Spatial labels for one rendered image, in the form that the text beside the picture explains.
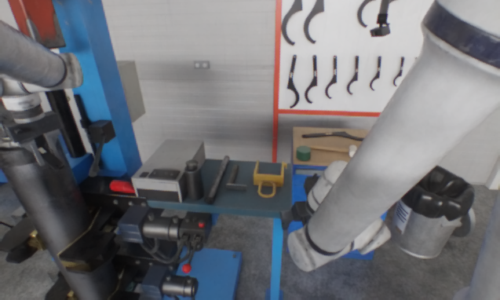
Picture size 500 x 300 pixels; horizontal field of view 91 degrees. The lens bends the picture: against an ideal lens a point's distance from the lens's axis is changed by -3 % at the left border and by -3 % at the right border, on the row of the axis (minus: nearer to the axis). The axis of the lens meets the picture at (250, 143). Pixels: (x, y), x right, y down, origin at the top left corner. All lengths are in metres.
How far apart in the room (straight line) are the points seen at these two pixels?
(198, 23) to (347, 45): 1.47
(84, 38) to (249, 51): 1.71
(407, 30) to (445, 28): 2.62
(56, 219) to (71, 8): 0.91
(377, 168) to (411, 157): 0.05
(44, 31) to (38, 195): 0.62
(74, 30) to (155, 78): 1.79
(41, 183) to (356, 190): 1.14
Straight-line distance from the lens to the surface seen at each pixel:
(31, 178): 1.26
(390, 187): 0.37
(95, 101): 1.52
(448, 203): 2.34
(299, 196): 1.98
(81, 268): 1.40
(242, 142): 3.12
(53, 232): 1.41
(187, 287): 1.66
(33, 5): 1.24
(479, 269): 0.53
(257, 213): 1.24
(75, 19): 1.44
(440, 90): 0.29
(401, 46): 2.90
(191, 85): 3.00
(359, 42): 2.78
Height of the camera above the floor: 1.90
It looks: 28 degrees down
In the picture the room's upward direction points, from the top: 1 degrees counter-clockwise
